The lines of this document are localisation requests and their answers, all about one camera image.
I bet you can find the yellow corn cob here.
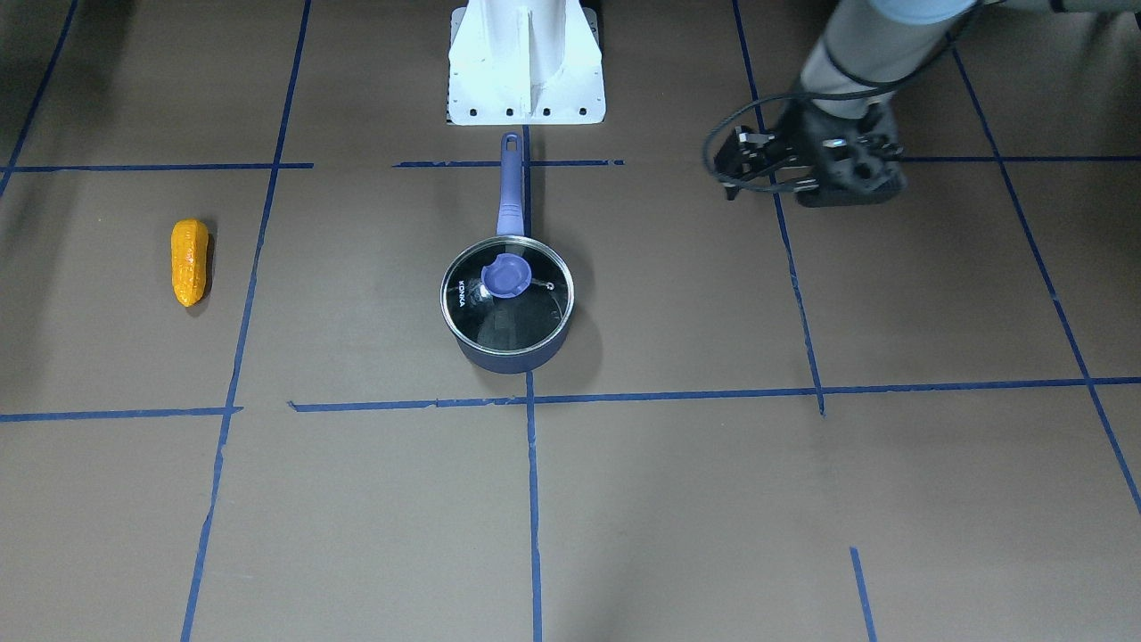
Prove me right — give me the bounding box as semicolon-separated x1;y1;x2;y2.
168;218;210;308

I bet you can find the glass pot lid purple knob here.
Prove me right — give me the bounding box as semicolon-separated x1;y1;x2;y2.
442;236;574;355

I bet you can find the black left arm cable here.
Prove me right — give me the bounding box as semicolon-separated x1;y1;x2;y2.
702;0;986;195

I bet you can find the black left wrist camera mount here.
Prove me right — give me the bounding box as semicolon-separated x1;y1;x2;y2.
796;101;907;208

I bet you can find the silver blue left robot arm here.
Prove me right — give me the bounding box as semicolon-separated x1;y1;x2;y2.
702;1;984;208

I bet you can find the purple black saucepan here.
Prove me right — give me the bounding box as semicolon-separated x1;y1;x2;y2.
439;133;576;375

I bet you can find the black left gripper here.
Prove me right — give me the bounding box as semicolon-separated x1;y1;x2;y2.
717;99;848;201

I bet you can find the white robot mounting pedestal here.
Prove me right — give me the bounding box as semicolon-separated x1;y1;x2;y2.
446;1;607;127

